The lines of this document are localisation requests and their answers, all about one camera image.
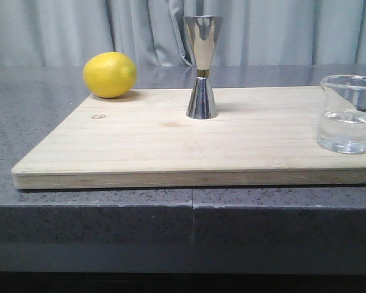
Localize steel hourglass jigger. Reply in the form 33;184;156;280
184;15;223;120

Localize clear glass beaker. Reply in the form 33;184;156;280
316;74;366;154

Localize wooden cutting board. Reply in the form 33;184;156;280
12;86;366;189

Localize yellow lemon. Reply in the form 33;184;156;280
83;52;137;98

